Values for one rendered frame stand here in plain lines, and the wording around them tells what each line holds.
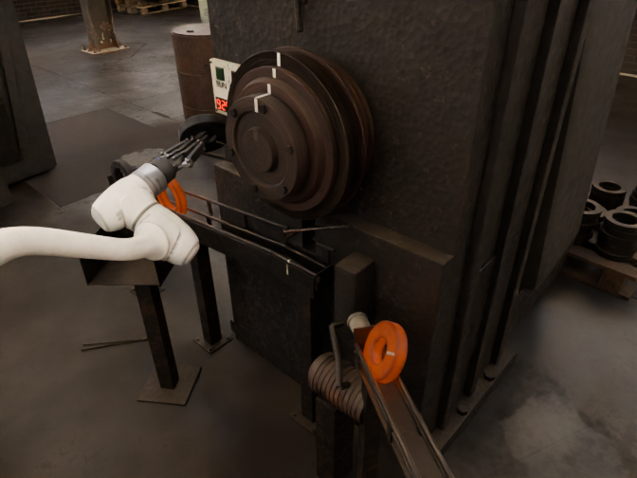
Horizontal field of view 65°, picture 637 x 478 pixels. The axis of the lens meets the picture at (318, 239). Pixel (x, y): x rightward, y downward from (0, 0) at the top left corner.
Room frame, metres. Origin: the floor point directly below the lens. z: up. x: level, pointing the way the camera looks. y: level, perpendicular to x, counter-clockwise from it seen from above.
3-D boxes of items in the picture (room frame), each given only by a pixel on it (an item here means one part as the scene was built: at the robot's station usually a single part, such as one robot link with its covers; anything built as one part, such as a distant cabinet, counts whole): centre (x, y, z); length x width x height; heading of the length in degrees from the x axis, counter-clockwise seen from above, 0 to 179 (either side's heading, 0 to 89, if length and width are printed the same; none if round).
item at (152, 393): (1.44, 0.64, 0.36); 0.26 x 0.20 x 0.72; 83
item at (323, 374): (1.01, -0.08, 0.27); 0.22 x 0.13 x 0.53; 48
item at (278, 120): (1.26, 0.14, 1.11); 0.28 x 0.06 x 0.28; 48
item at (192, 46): (4.31, 0.87, 0.45); 0.59 x 0.59 x 0.89
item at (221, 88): (1.64, 0.25, 1.15); 0.26 x 0.02 x 0.18; 48
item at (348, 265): (1.18, -0.11, 0.68); 0.11 x 0.08 x 0.24; 138
